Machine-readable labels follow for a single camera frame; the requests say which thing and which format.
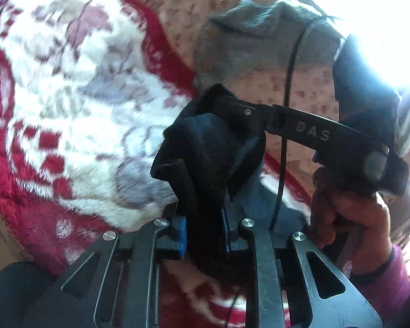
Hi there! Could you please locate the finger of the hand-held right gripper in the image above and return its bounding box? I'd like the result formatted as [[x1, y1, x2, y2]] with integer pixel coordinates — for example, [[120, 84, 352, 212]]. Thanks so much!
[[221, 94, 389, 155]]

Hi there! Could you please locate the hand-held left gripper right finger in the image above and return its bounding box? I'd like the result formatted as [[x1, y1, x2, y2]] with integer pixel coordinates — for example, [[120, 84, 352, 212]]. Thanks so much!
[[221, 208, 384, 328]]

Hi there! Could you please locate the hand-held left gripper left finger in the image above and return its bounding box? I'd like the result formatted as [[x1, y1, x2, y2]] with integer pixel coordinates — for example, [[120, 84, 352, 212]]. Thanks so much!
[[55, 159, 195, 328]]

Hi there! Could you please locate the black sock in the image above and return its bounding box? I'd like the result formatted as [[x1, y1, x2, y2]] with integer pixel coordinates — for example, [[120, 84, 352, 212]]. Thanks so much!
[[150, 84, 267, 267]]

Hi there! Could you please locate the person's right forearm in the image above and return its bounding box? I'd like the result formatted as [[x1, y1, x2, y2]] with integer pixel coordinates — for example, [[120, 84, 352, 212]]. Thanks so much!
[[351, 245, 410, 302]]

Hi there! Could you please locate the person's right hand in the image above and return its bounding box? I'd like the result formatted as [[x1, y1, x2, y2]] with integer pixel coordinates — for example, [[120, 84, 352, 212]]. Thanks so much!
[[309, 167, 392, 276]]

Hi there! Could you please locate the grey sock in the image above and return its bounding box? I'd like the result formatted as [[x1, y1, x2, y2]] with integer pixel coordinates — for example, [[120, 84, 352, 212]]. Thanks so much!
[[191, 0, 346, 90]]

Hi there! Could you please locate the pink floral bed sheet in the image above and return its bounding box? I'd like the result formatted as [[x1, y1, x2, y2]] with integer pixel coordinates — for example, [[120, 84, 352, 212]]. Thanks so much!
[[130, 0, 339, 165]]

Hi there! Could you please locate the red and white fleece blanket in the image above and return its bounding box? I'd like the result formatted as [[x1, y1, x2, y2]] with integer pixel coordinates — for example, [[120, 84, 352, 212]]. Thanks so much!
[[0, 0, 315, 328]]

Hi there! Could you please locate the thick black cable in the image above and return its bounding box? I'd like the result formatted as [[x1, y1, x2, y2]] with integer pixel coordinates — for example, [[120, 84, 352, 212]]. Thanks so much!
[[268, 15, 343, 232]]

